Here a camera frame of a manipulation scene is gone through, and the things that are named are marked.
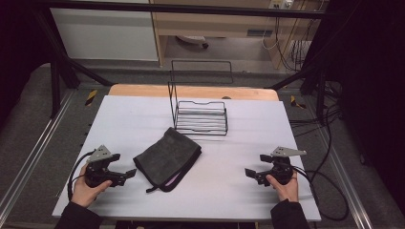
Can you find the light wooden desk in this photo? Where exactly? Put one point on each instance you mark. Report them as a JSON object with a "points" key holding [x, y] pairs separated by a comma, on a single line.
{"points": [[210, 22]]}

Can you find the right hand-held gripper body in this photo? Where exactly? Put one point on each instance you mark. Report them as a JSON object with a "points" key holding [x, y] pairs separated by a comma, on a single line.
{"points": [[280, 170]]}

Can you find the person's right hand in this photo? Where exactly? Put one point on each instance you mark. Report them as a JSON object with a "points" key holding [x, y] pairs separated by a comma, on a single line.
{"points": [[286, 191]]}

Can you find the black metal frame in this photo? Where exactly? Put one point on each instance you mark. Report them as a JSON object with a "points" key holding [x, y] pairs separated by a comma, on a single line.
{"points": [[191, 10]]}

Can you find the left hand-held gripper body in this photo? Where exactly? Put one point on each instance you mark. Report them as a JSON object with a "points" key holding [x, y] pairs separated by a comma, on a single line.
{"points": [[99, 173]]}

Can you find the yellow black tape marker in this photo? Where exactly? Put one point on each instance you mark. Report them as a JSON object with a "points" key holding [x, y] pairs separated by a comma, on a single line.
{"points": [[91, 97], [296, 102]]}

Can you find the person's left hand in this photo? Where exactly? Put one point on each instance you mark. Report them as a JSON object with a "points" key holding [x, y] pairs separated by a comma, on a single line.
{"points": [[84, 192]]}

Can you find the white chair base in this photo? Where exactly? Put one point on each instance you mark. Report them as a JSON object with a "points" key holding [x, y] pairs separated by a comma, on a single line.
{"points": [[192, 39]]}

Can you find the black curtain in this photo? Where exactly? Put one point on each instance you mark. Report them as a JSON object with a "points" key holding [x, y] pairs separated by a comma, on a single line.
{"points": [[19, 47], [372, 95]]}

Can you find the aluminium floor rail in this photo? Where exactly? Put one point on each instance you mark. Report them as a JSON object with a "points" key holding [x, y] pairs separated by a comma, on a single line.
{"points": [[38, 146], [345, 178]]}

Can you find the white power strip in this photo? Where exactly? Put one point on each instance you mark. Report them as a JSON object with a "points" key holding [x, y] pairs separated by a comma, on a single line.
{"points": [[281, 4]]}

